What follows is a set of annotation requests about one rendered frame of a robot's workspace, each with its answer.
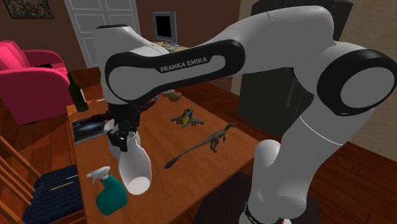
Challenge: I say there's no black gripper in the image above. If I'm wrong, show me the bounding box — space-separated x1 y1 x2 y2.
106 102 141 153

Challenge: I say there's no white vase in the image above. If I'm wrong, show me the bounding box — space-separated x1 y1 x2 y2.
118 131 153 196

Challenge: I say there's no dark brown figure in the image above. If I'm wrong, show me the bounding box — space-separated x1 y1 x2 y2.
136 95 161 116

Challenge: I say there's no teal spray bottle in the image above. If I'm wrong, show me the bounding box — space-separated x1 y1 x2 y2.
85 165 129 216

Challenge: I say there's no dark green wine bottle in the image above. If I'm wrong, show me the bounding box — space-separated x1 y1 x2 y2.
66 73 90 113

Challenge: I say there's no brown round object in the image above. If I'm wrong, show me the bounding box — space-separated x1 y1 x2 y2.
168 91 183 103

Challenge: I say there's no grey toy jet plane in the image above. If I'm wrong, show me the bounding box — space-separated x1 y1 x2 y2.
170 106 205 130

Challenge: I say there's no wooden table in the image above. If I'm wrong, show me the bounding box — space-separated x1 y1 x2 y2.
66 88 261 224

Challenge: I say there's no wooden chair with blue cushion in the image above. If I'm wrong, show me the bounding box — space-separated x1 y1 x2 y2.
0 136 87 224

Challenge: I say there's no grey toy dinosaur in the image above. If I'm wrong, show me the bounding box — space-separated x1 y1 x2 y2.
164 122 237 170

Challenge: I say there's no pink armchair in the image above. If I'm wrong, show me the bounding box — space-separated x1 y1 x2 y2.
0 39 74 125

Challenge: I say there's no dark robot stand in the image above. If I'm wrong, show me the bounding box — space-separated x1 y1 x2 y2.
192 171 323 224

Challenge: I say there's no white door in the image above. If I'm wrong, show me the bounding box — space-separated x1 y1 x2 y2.
64 0 142 69

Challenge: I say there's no grey monitor on desk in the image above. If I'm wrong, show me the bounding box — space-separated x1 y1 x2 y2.
151 11 191 53

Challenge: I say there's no dark cabinet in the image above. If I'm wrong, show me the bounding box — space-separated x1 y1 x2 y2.
237 0 354 139

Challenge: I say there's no wall picture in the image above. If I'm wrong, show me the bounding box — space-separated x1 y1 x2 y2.
2 0 54 20

